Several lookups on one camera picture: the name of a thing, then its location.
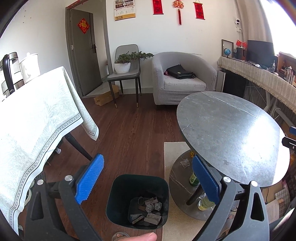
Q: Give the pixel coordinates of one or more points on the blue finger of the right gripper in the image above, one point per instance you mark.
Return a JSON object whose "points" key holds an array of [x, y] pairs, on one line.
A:
{"points": [[292, 130]]}

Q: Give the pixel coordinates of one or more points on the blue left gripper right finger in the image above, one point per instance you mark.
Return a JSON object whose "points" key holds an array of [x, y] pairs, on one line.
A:
{"points": [[206, 178]]}

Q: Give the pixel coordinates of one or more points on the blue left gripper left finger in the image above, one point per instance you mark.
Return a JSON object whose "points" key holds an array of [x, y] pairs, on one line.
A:
{"points": [[88, 178]]}

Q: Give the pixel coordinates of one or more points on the white paper ball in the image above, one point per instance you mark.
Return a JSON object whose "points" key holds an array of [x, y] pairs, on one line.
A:
{"points": [[157, 206]]}

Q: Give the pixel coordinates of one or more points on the red white SanDisk package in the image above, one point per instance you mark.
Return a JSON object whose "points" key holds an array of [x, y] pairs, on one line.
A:
{"points": [[134, 218]]}

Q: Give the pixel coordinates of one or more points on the black silver foil bag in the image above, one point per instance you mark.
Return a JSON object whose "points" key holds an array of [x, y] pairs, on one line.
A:
{"points": [[152, 219]]}

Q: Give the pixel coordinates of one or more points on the dark green trash bin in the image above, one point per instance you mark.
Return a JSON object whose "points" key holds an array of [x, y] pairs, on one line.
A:
{"points": [[129, 195]]}

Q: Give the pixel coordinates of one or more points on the yellow drink bottle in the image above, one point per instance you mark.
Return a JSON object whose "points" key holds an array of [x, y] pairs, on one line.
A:
{"points": [[204, 203]]}

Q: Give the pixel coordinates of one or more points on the green glass bottle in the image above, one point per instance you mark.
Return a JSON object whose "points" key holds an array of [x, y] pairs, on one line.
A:
{"points": [[193, 180]]}

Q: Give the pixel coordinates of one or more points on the beige fringed desk cloth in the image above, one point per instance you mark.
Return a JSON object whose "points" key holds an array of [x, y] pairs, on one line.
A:
{"points": [[276, 86]]}

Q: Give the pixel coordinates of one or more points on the round grey marble table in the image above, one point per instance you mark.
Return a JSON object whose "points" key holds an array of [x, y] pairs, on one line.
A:
{"points": [[236, 137]]}

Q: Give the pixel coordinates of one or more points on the beige rug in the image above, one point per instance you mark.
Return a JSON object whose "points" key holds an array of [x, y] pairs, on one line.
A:
{"points": [[179, 225]]}

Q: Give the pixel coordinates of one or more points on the black table leg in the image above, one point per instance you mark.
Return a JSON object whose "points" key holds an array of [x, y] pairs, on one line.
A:
{"points": [[69, 137]]}

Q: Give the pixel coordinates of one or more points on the wooden shelf organizer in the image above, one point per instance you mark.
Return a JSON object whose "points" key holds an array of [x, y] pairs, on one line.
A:
{"points": [[286, 67]]}

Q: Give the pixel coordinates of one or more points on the silver black computer case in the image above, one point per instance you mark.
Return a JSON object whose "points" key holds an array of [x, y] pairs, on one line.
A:
{"points": [[230, 83]]}

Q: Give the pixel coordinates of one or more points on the black monitor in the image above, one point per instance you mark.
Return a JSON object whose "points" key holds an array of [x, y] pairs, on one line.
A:
{"points": [[260, 52]]}

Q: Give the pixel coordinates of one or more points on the white patterned tablecloth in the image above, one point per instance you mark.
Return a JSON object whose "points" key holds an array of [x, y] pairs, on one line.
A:
{"points": [[34, 119]]}

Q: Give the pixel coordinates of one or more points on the cardboard box on floor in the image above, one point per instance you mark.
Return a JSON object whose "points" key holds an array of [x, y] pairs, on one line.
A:
{"points": [[106, 97]]}

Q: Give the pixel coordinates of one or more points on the dark brown speaker box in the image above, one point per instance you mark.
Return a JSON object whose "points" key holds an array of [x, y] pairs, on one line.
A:
{"points": [[241, 53]]}

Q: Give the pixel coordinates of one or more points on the small blue globe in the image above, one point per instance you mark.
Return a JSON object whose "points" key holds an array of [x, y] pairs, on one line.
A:
{"points": [[227, 52]]}

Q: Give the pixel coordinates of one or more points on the small red flags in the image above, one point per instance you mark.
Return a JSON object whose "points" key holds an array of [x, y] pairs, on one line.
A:
{"points": [[241, 44]]}

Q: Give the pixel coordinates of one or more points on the beige curtain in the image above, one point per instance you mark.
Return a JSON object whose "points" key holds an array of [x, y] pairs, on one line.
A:
{"points": [[253, 21]]}

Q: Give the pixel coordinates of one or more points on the grey armchair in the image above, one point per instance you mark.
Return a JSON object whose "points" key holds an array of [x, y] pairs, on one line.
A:
{"points": [[168, 90]]}

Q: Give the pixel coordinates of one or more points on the grey dining chair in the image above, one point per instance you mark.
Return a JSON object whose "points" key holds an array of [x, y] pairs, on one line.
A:
{"points": [[134, 72]]}

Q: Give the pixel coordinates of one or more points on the black handbag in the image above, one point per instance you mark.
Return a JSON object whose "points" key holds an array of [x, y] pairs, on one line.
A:
{"points": [[179, 72]]}

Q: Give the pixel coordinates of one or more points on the potted bonsai white pot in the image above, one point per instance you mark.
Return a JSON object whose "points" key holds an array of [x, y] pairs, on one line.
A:
{"points": [[123, 62]]}

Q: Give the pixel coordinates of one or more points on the white kettle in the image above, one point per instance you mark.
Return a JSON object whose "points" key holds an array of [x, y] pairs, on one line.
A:
{"points": [[30, 67]]}

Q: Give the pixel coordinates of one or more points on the grey door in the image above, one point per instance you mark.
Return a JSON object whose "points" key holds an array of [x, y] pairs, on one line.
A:
{"points": [[82, 54]]}

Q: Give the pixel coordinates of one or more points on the red scroll right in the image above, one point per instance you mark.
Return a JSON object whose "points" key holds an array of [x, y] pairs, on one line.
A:
{"points": [[199, 10]]}

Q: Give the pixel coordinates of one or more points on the red scroll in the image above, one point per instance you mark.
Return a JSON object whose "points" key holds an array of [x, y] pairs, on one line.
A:
{"points": [[157, 7], [199, 10]]}

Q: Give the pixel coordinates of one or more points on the red fu door sticker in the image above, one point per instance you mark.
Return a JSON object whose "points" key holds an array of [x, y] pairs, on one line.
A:
{"points": [[83, 25]]}

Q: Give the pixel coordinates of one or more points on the red Chinese knot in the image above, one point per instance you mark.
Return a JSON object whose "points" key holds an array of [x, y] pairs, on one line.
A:
{"points": [[178, 4]]}

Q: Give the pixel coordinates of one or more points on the red scroll left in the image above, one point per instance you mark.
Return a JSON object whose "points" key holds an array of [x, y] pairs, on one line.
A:
{"points": [[157, 7]]}

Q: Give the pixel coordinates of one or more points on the picture frame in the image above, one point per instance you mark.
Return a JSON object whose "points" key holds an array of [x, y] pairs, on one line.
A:
{"points": [[227, 44]]}

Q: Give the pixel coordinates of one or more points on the white security camera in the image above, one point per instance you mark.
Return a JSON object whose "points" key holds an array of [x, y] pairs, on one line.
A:
{"points": [[238, 26]]}

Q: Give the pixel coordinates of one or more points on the silver thermos with handle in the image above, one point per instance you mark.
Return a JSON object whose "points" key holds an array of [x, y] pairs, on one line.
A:
{"points": [[11, 75]]}

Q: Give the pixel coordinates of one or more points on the wall calendar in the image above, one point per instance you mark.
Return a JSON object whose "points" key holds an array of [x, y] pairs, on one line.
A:
{"points": [[124, 9]]}

